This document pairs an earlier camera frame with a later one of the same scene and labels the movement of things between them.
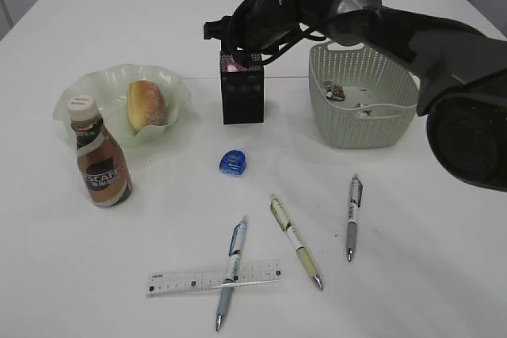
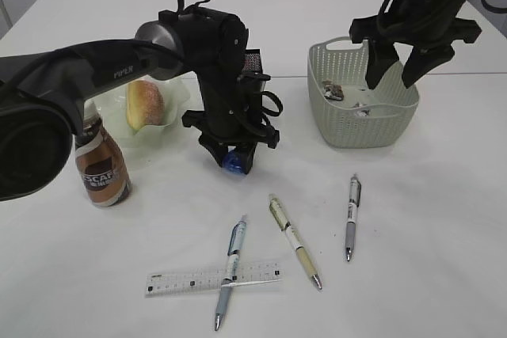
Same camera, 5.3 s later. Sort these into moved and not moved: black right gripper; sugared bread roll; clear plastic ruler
Moved: black right gripper
Not moved: clear plastic ruler; sugared bread roll
